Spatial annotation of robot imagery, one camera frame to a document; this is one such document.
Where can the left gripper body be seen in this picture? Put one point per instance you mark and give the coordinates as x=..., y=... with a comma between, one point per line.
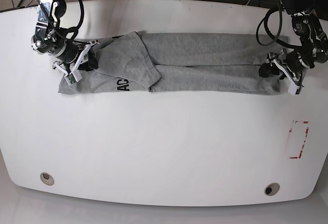
x=290, y=66

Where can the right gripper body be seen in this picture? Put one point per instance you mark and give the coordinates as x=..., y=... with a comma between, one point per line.
x=71, y=55

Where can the grey t-shirt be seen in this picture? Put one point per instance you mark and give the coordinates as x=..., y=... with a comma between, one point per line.
x=165, y=62

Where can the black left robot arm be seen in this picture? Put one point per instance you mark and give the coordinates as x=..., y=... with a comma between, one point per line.
x=306, y=25

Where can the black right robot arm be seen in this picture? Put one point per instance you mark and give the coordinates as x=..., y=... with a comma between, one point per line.
x=48, y=32

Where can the red tape rectangle marking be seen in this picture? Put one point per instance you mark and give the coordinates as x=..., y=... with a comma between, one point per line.
x=297, y=137

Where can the left table grommet hole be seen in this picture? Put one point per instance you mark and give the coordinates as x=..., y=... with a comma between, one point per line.
x=47, y=179

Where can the table grommet hole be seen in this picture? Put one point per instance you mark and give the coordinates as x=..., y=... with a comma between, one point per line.
x=272, y=189
x=47, y=179

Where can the right table grommet hole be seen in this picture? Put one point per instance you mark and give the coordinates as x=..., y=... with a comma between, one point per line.
x=272, y=189

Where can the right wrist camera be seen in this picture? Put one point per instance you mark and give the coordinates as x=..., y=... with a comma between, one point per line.
x=72, y=78

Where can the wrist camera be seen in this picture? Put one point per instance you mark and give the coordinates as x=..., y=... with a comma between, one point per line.
x=72, y=78
x=294, y=89

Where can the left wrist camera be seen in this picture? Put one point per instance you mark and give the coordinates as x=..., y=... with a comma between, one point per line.
x=294, y=89

